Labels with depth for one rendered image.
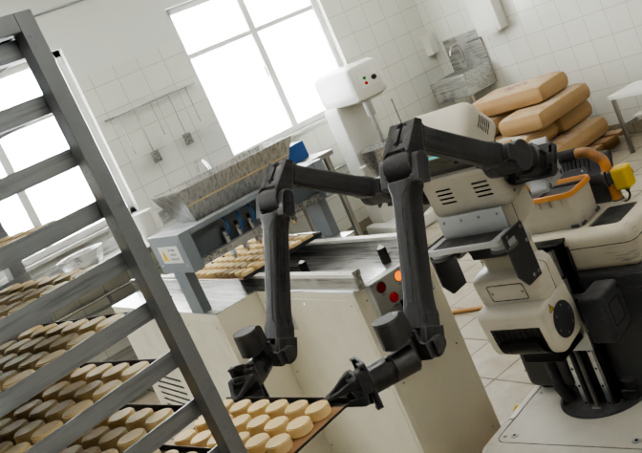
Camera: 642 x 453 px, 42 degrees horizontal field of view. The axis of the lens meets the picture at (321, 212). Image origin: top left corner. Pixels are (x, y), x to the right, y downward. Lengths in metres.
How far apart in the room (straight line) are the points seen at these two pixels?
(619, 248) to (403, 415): 0.93
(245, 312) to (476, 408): 0.95
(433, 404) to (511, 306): 0.66
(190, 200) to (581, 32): 4.46
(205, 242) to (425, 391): 1.05
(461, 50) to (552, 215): 5.34
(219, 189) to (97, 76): 3.28
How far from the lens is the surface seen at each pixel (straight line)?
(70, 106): 1.35
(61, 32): 6.52
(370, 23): 7.80
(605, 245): 2.53
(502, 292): 2.43
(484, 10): 7.47
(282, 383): 3.43
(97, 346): 1.35
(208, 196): 3.33
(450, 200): 2.37
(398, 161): 1.80
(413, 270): 1.76
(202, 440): 1.79
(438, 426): 2.99
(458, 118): 2.23
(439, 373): 2.98
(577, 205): 2.58
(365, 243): 3.12
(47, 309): 1.32
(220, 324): 3.29
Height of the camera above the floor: 1.59
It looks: 10 degrees down
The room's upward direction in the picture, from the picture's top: 24 degrees counter-clockwise
